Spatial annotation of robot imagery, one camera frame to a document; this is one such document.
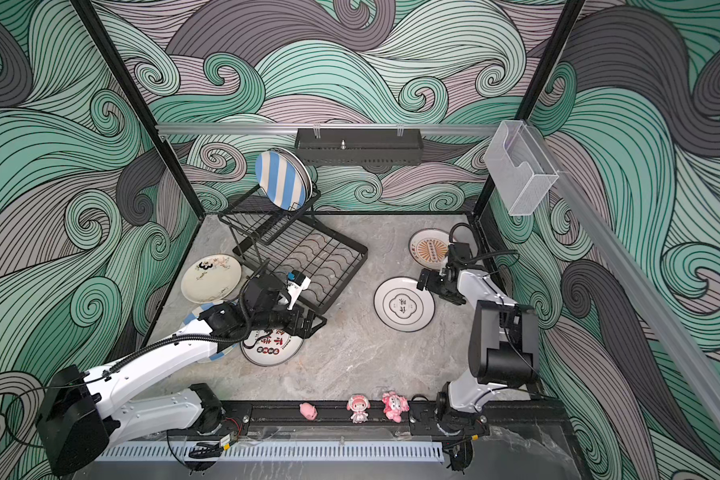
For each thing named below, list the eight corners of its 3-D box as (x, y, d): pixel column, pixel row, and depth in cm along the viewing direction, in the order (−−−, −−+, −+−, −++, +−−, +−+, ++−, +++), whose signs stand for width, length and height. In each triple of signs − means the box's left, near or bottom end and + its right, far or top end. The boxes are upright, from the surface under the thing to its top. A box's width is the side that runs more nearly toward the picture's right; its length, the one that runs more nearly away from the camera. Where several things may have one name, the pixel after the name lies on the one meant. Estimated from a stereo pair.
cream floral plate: (176, 303, 96) (173, 300, 95) (196, 257, 108) (193, 254, 107) (232, 303, 96) (230, 300, 95) (246, 258, 108) (244, 254, 107)
